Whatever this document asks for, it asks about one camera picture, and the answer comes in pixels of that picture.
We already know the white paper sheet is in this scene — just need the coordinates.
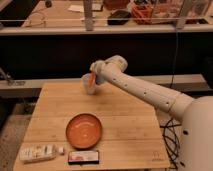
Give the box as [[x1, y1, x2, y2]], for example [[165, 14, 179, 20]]
[[68, 4, 103, 12]]

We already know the black tray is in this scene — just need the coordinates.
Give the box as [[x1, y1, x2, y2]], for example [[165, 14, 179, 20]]
[[107, 10, 131, 25]]

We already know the grey metal post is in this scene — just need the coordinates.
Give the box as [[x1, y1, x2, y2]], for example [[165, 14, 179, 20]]
[[83, 0, 93, 31]]

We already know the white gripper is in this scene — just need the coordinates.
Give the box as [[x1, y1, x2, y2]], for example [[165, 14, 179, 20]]
[[90, 60, 105, 78]]

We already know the orange plate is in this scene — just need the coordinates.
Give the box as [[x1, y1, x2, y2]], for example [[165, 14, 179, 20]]
[[66, 113, 102, 149]]

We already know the black cable bundle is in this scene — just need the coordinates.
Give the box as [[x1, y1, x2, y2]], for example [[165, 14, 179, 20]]
[[160, 117, 184, 170]]

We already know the black framed box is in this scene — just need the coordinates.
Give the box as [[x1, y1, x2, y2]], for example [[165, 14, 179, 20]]
[[68, 150, 99, 165]]

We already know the white ceramic cup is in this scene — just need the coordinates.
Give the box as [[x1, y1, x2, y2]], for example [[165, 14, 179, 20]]
[[81, 73, 96, 95]]

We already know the metal clamp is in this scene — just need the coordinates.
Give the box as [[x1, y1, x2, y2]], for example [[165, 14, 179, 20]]
[[0, 67, 25, 86]]

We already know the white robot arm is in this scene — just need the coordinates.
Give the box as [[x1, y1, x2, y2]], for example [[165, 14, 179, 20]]
[[90, 55, 213, 171]]

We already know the orange container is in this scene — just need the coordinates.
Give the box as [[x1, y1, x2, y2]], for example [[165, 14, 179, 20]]
[[131, 5, 152, 25]]

